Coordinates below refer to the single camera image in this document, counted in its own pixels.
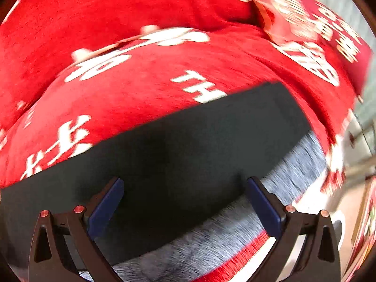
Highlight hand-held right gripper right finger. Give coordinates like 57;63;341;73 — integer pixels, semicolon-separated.
246;177;343;282

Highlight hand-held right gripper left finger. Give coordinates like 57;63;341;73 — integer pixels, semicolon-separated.
28;177;124;282

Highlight black pants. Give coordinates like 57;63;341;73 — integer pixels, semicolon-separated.
0;82;312;274

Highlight grey fuzzy blanket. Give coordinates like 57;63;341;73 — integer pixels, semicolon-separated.
79;132;327;282

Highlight red printed box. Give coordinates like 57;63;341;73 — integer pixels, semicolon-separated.
342;176;376;282

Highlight red printed sofa cover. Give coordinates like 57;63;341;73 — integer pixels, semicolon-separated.
0;0;365;282

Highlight red printed pillow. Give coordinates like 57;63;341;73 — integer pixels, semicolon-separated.
242;0;374;96

